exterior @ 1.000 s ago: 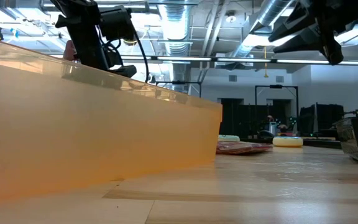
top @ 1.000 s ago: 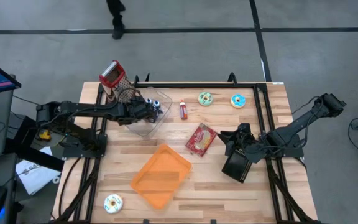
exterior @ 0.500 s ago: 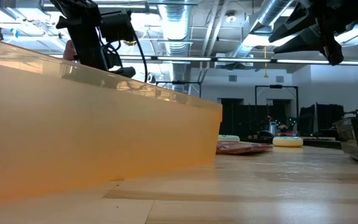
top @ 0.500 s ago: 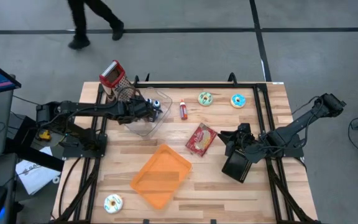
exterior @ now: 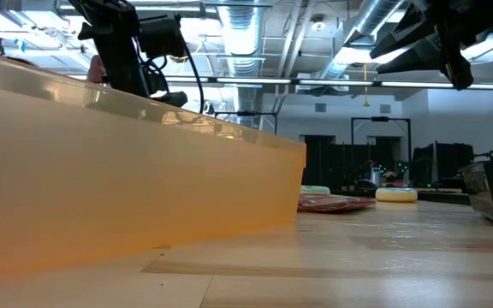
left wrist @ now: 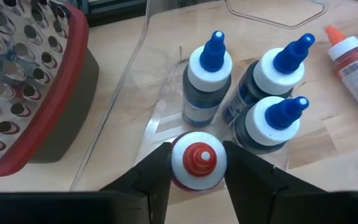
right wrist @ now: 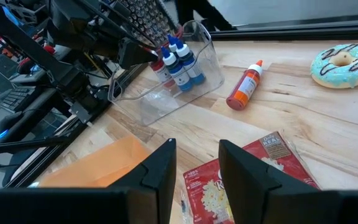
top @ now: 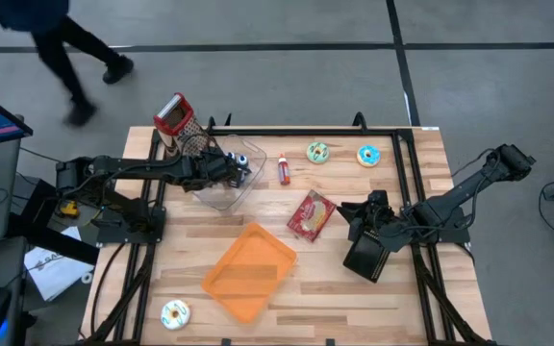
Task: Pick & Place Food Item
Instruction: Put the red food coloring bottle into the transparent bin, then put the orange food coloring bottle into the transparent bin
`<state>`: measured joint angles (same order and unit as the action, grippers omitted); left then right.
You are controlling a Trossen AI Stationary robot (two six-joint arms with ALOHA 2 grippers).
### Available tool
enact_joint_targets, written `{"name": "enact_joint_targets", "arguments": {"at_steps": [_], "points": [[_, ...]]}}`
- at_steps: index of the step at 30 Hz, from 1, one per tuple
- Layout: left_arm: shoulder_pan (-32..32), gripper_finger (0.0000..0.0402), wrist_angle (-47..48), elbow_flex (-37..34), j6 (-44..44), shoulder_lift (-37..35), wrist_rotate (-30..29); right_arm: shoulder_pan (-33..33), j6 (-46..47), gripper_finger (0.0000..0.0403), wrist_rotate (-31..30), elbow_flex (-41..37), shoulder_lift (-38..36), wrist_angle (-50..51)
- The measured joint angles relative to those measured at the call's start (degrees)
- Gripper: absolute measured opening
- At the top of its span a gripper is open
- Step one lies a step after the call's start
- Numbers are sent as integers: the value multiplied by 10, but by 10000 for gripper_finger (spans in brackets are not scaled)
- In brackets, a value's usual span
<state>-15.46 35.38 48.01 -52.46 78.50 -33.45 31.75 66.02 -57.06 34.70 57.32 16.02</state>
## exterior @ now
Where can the black metal table frame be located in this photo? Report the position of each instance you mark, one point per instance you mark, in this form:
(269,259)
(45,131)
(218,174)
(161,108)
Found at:
(443,197)

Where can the black equipment rack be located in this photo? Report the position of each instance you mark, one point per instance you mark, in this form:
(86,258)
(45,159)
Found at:
(452,162)

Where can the wide silver ventilation duct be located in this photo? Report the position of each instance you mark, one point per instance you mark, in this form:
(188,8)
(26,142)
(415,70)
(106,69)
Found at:
(242,34)

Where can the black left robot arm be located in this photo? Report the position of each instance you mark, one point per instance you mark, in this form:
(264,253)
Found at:
(105,9)

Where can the long ceiling light strip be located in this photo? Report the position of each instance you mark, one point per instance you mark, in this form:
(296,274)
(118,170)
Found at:
(251,80)

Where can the teal frosted donut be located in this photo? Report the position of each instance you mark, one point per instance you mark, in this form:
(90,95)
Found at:
(315,190)

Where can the black partition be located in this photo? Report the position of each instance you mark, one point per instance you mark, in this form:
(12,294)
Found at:
(336,162)

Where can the red metal box grater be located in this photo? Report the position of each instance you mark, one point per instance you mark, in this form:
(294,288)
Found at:
(96,70)

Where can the blue frosted donut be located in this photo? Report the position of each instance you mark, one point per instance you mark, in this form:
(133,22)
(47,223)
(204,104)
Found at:
(396,196)

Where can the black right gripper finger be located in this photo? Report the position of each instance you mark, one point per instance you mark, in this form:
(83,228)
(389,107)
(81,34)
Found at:
(409,30)
(422,57)

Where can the orange plastic tray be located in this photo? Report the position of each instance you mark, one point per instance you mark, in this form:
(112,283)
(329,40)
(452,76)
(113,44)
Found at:
(122,171)

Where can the red snack packet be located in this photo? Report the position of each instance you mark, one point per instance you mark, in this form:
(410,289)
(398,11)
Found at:
(332,203)

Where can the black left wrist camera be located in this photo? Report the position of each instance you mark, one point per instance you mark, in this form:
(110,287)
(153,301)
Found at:
(161,36)

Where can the slanted silver ventilation duct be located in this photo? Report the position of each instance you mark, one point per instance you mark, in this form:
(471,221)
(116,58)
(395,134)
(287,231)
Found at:
(366,21)

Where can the black gantry frame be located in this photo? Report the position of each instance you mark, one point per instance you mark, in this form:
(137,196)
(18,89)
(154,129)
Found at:
(379,119)

